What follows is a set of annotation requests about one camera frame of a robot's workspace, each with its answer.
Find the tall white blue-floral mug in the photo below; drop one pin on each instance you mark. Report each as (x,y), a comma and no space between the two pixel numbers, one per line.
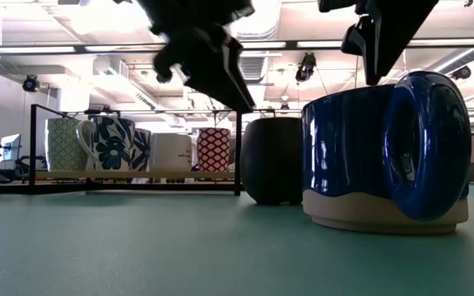
(113,144)

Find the cream mug with black text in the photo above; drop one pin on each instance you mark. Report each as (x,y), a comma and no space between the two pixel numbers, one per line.
(171,152)

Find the black frame wooden shelf rack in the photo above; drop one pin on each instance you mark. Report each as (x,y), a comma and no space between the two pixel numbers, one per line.
(238,164)

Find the black ceiling camera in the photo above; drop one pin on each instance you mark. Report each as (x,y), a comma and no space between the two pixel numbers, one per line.
(306,66)
(30,83)
(461,72)

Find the green patterned mug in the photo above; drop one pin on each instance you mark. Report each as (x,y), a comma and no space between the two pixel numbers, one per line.
(62,144)

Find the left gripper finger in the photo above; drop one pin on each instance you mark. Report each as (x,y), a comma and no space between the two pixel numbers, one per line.
(220,74)

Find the white computer monitor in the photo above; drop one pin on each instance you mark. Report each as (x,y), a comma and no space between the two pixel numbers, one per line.
(10,147)

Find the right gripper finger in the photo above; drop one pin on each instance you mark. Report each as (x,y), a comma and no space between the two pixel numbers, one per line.
(354,41)
(389,33)

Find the glossy blue stoneware mug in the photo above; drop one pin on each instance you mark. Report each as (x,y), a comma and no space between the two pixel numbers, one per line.
(344,144)

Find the round black mug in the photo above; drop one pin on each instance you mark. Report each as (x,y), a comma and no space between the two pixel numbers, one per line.
(270,160)

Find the red white lattice mug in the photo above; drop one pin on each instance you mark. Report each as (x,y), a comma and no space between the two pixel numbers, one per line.
(213,150)

